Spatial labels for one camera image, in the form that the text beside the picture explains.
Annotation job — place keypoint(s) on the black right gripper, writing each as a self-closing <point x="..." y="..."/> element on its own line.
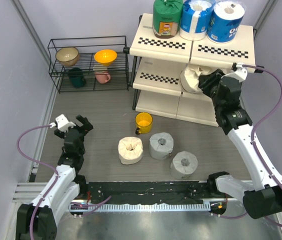
<point x="207" y="81"/>

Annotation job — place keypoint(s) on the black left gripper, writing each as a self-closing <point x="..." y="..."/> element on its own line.
<point x="87" y="126"/>

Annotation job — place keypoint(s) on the cream roll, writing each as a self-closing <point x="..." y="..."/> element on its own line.
<point x="189" y="77"/>
<point x="130" y="150"/>

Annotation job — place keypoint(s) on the white roll blue base wrap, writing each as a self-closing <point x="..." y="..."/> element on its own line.
<point x="225" y="20"/>

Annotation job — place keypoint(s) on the blue striped plastic-wrapped roll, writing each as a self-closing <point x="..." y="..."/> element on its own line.
<point x="196" y="15"/>

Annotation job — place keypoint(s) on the green paper towel roll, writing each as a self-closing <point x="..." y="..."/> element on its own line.
<point x="166" y="18"/>

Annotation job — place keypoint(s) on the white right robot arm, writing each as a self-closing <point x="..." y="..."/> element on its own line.
<point x="263" y="197"/>

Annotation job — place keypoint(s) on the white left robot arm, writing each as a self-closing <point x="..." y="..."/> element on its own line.
<point x="39" y="219"/>

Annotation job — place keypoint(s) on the cream three-tier shelf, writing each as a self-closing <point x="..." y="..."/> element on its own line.
<point x="159" y="62"/>

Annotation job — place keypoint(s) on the dark green mug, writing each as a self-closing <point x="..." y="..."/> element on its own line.
<point x="76" y="77"/>

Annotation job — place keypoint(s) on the pink mug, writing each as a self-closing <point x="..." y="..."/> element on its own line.
<point x="101" y="73"/>

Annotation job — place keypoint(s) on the cream wrapped roll front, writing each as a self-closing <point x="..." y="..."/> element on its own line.
<point x="130" y="150"/>

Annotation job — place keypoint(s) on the yellow mug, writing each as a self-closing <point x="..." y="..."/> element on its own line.
<point x="143" y="123"/>

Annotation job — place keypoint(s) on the beige ceramic bowl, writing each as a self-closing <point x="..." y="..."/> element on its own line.
<point x="67" y="56"/>

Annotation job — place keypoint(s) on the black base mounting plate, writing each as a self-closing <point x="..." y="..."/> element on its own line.
<point x="151" y="192"/>

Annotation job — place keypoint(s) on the grey wrapped roll rear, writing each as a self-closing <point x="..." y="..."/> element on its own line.
<point x="161" y="146"/>

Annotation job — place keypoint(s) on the grey wrapped roll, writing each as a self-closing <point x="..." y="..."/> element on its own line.
<point x="161" y="146"/>
<point x="183" y="165"/>

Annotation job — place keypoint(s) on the orange bowl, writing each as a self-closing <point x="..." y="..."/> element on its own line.
<point x="105" y="57"/>

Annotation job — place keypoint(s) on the grey wrapped roll front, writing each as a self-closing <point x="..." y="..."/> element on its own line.
<point x="183" y="165"/>

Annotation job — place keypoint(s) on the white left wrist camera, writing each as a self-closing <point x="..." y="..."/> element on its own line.
<point x="63" y="124"/>

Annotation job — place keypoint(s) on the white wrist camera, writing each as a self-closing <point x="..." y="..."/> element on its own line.
<point x="63" y="124"/>
<point x="239" y="73"/>

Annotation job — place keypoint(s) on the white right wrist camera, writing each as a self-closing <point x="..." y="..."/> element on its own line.
<point x="239" y="73"/>

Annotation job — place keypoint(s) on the black wire rack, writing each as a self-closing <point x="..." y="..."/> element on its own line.
<point x="87" y="47"/>

